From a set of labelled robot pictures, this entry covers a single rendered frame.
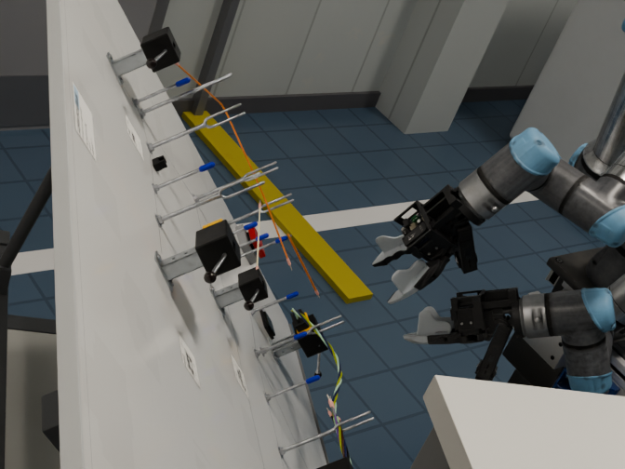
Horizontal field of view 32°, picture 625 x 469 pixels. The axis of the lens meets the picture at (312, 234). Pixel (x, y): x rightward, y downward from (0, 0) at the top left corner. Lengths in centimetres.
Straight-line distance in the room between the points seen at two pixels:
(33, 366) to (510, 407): 153
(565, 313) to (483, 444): 126
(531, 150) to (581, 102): 352
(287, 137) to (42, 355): 282
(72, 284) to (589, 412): 44
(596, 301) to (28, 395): 101
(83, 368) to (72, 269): 11
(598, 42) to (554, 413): 453
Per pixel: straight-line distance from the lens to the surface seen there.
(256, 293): 151
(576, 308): 189
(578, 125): 524
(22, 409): 203
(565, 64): 529
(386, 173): 484
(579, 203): 179
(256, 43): 469
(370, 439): 346
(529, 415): 68
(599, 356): 194
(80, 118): 121
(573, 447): 68
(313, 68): 498
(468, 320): 192
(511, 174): 172
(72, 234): 99
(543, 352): 226
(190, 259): 127
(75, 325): 90
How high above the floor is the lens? 224
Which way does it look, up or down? 32 degrees down
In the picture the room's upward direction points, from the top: 23 degrees clockwise
